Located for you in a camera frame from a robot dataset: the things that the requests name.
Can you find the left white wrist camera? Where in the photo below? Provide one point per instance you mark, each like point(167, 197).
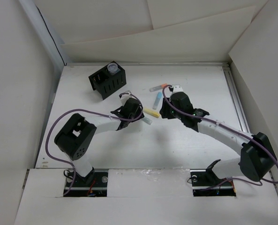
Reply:
point(124, 97)

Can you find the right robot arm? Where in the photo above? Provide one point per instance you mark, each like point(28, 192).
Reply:
point(255, 153)

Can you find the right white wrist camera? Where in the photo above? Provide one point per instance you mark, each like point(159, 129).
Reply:
point(176, 88)

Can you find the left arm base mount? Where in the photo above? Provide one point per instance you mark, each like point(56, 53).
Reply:
point(94, 185)

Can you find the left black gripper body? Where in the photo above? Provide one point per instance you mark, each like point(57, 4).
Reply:
point(137, 114)

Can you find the blue capped highlighter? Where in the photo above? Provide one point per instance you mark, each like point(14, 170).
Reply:
point(157, 100)

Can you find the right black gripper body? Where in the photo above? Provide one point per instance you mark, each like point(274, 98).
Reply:
point(170, 113)

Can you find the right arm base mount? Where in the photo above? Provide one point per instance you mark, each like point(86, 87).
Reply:
point(205, 183)

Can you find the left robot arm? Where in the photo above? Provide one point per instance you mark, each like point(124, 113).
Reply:
point(76, 135)

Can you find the round tape roll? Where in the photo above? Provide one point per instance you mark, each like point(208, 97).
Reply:
point(112, 68)

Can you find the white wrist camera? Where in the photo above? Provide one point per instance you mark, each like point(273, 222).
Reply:
point(124, 97)
point(176, 88)

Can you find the black slotted organizer box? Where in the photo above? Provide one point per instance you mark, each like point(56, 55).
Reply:
point(105, 83)

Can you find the orange capped highlighter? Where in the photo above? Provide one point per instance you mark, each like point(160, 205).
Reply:
point(156, 88)

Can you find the yellow highlighter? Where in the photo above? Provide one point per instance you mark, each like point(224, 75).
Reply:
point(151, 112)

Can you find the green capped highlighter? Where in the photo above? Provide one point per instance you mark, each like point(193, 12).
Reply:
point(147, 120)

